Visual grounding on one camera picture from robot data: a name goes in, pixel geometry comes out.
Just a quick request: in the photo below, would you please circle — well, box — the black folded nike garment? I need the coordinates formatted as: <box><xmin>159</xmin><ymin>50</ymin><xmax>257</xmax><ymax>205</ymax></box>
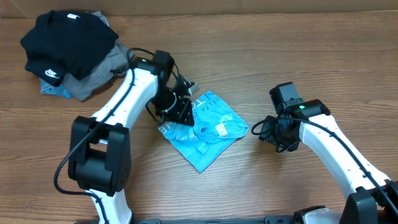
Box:
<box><xmin>21</xmin><ymin>11</ymin><xmax>119</xmax><ymax>86</ymax></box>

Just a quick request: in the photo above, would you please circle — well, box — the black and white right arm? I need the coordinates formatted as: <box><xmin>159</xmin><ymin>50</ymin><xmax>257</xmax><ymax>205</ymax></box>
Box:
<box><xmin>257</xmin><ymin>98</ymin><xmax>397</xmax><ymax>223</ymax></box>

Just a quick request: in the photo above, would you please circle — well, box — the blue denim folded garment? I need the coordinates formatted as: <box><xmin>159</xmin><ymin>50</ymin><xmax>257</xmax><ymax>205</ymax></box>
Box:
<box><xmin>40</xmin><ymin>79</ymin><xmax>73</xmax><ymax>100</ymax></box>

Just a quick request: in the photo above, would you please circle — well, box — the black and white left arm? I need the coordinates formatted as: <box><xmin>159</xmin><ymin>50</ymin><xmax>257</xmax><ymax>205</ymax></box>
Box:
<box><xmin>62</xmin><ymin>50</ymin><xmax>198</xmax><ymax>223</ymax></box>

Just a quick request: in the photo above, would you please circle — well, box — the grey folded garment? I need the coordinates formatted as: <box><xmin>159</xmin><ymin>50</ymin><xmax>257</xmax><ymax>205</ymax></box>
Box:
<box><xmin>62</xmin><ymin>11</ymin><xmax>136</xmax><ymax>102</ymax></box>

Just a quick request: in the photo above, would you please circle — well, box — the light blue t-shirt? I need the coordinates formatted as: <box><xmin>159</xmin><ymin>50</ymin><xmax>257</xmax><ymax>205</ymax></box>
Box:
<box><xmin>158</xmin><ymin>91</ymin><xmax>249</xmax><ymax>173</ymax></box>

